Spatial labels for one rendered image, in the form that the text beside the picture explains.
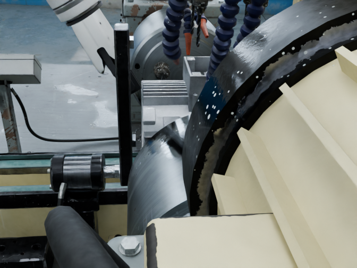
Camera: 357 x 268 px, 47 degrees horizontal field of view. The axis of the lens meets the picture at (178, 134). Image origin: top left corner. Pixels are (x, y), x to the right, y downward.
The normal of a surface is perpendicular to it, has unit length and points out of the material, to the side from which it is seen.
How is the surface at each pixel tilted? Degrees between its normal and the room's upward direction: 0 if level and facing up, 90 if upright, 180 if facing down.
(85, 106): 0
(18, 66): 50
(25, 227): 90
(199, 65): 90
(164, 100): 88
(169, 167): 36
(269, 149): 59
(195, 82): 90
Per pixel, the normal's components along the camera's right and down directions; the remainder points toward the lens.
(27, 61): 0.10, -0.18
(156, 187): -0.70, -0.58
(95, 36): 0.16, 0.35
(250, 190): -0.90, -0.32
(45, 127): 0.04, -0.87
